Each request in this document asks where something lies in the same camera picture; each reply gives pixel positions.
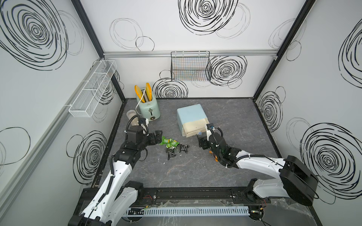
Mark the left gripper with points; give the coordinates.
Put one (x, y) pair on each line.
(153, 141)

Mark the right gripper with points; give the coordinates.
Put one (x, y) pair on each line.
(202, 140)

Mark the green cookie packet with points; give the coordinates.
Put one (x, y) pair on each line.
(172, 144)
(165, 141)

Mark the cream drawer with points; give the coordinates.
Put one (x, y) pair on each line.
(192, 128)

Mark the blue cream drawer cabinet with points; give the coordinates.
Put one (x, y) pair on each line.
(190, 113)

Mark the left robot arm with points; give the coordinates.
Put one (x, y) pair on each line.
(112, 200)

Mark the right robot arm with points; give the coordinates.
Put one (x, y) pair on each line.
(289, 177)

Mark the mint green toaster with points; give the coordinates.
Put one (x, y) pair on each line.
(150, 110)

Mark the clear plastic cup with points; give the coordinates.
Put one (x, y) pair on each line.
(130, 114)

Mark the yellow toast slice right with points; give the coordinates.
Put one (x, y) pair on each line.
(148, 90)

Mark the yellow toast slice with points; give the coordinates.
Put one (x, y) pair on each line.
(139, 93)
(148, 90)

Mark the yellow toast slice left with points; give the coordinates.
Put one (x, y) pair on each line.
(139, 93)

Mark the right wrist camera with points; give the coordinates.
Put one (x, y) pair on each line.
(209, 130)

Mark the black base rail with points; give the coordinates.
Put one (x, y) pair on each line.
(153, 196)

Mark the slotted grey cable duct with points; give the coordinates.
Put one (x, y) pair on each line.
(188, 211)

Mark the black wire wall basket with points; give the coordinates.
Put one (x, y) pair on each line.
(190, 66)

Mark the white mesh wall shelf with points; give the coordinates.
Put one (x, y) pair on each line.
(94, 88)

